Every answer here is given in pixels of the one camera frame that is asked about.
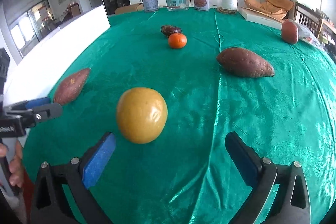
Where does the person's left hand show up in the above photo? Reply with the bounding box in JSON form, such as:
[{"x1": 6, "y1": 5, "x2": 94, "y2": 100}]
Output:
[{"x1": 9, "y1": 140, "x2": 25, "y2": 188}]

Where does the small tangerine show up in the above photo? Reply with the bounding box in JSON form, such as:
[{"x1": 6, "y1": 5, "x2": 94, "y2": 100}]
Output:
[{"x1": 168, "y1": 33, "x2": 187, "y2": 49}]

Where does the yellow-green pear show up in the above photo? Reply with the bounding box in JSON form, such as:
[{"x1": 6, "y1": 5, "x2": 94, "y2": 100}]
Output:
[{"x1": 116, "y1": 87, "x2": 168, "y2": 144}]

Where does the green tablecloth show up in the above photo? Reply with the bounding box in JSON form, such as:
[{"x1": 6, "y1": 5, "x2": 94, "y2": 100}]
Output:
[{"x1": 23, "y1": 9, "x2": 335, "y2": 223}]

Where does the flat white box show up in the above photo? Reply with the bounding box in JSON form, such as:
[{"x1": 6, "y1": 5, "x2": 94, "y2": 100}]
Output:
[{"x1": 239, "y1": 7, "x2": 282, "y2": 30}]

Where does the cardboard box on floor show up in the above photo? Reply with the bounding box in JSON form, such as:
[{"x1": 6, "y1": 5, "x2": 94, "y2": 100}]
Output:
[{"x1": 114, "y1": 3, "x2": 143, "y2": 15}]

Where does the dark dried date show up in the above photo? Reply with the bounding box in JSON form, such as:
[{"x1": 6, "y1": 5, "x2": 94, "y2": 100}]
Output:
[{"x1": 161, "y1": 25, "x2": 182, "y2": 38}]

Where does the long sweet potato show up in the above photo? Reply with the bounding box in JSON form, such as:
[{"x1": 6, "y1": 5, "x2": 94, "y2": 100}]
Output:
[{"x1": 217, "y1": 47, "x2": 275, "y2": 78}]

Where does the short sweet potato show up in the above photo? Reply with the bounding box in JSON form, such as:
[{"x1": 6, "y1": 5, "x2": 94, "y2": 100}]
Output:
[{"x1": 54, "y1": 68, "x2": 91, "y2": 105}]

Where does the white box with cardboard bottom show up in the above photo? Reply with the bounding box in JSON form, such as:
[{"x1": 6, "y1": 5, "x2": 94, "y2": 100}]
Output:
[{"x1": 3, "y1": 6, "x2": 109, "y2": 106}]

